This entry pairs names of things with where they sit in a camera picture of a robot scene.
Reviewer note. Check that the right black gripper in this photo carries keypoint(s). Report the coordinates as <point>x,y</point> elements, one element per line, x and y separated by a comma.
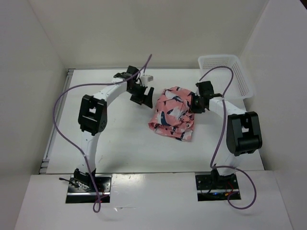
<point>192,108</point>

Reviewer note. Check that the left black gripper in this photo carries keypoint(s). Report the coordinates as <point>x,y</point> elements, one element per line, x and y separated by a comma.
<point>147,99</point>

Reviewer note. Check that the pink shark print shorts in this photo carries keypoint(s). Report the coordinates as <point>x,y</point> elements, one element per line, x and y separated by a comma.
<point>172,117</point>

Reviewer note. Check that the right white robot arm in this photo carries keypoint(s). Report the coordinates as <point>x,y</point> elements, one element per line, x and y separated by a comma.
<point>240,135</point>

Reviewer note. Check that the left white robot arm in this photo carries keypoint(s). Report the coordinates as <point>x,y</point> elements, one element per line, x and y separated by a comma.
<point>92,117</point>

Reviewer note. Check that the white plastic basket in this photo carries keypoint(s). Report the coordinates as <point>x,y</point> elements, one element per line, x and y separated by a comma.
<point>226,72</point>

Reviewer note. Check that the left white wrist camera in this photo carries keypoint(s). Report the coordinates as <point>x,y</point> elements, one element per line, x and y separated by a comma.
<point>145,79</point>

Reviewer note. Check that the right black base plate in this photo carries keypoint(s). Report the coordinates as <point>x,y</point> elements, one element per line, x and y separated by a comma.
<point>210,189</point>

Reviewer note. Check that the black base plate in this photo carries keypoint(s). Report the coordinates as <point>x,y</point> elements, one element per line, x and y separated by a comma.
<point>79,193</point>
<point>210,189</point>

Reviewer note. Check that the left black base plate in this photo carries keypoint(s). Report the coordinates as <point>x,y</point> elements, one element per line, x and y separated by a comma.
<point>79,193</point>

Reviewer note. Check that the aluminium table edge rail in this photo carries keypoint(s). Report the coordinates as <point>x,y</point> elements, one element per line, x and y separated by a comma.
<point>57,110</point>

